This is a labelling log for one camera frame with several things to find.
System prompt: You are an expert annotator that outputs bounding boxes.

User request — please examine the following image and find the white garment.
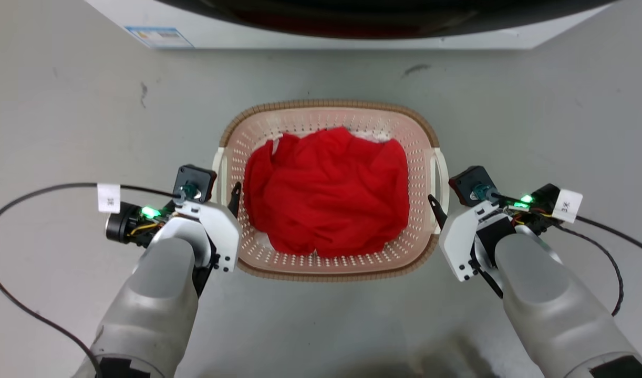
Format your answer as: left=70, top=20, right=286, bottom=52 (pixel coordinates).
left=353, top=131, right=394, bottom=144

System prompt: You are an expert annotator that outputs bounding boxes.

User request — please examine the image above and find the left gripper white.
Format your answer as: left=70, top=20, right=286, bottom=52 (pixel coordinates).
left=166, top=181, right=243, bottom=273

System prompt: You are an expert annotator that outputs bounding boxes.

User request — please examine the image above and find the red garment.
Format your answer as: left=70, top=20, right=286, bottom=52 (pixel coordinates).
left=243, top=127, right=410, bottom=258

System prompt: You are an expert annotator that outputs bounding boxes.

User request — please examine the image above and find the beige plastic laundry basket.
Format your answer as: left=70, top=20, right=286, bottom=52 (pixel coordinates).
left=212, top=99, right=450, bottom=282

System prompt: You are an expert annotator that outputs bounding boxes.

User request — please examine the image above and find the dark washing machine door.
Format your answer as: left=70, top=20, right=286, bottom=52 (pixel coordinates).
left=156, top=0, right=618, bottom=40

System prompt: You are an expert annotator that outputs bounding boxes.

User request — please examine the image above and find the white washing machine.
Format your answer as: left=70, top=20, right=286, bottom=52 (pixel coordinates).
left=85, top=0, right=613, bottom=51

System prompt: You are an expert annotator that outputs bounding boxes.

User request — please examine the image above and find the blue energy label sticker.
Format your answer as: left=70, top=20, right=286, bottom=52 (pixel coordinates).
left=125, top=26, right=194, bottom=49

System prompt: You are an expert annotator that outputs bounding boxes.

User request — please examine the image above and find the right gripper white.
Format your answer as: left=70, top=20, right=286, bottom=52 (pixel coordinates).
left=427, top=194, right=512, bottom=282

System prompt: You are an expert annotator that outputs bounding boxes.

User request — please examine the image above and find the white cable label tag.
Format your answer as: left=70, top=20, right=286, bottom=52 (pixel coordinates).
left=552, top=188, right=584, bottom=224
left=97, top=183, right=121, bottom=214

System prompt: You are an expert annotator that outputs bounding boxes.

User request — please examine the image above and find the right arm looped black cable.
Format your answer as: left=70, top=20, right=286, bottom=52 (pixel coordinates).
left=555, top=223, right=625, bottom=317

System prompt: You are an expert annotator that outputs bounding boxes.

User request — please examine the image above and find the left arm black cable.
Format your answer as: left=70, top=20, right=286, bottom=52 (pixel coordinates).
left=0, top=182, right=181, bottom=378

